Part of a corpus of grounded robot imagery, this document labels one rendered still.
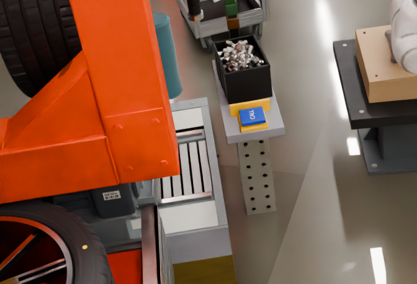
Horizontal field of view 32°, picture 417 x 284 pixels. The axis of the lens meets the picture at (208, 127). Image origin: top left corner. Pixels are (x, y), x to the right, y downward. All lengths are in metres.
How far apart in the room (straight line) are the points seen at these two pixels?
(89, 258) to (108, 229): 0.53
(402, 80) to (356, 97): 0.17
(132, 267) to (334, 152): 1.01
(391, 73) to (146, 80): 0.99
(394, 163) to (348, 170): 0.16
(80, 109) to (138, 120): 0.14
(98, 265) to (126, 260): 0.33
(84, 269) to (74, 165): 0.28
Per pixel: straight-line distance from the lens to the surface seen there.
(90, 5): 1.60
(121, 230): 2.27
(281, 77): 3.13
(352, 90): 2.50
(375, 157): 2.66
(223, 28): 3.31
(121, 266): 2.03
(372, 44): 2.56
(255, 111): 2.12
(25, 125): 1.82
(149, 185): 2.44
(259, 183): 2.40
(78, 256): 1.76
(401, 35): 2.20
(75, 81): 1.72
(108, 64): 1.67
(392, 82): 2.40
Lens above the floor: 1.72
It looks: 37 degrees down
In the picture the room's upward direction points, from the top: 9 degrees counter-clockwise
